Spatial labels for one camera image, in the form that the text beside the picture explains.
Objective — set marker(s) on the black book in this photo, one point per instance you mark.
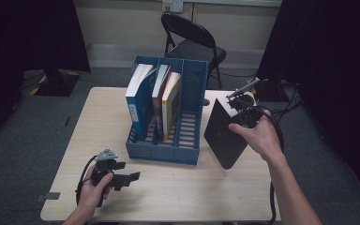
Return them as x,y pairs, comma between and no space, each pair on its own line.
222,140

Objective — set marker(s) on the red book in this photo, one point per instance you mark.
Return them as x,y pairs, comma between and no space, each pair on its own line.
157,106

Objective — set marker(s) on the blue plastic file rack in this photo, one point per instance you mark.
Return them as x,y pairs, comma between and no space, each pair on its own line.
190,93

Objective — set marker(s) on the blue book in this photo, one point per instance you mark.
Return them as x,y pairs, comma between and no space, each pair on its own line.
140,106

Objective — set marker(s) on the black curtain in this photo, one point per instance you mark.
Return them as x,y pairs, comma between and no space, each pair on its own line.
334,62
28,37

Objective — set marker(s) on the white wall socket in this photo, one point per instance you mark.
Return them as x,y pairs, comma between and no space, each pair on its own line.
172,5

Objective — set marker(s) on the yellow book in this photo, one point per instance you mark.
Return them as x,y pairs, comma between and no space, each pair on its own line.
170,106

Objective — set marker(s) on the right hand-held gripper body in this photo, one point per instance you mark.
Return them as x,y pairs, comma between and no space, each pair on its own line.
248,114

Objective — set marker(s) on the black stand base striped tape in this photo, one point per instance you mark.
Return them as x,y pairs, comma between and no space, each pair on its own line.
272,90
57,84

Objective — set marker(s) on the person's left hand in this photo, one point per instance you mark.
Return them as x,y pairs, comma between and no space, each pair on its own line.
92,197

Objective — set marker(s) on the black folding chair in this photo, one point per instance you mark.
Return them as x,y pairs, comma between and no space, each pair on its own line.
197,47

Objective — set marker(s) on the person's right hand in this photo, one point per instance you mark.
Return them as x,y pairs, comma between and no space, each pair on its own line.
264,137

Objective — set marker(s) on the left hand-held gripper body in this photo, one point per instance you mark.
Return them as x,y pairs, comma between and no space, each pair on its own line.
104,168

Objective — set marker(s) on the grey tape strip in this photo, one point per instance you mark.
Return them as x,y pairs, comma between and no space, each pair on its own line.
51,197

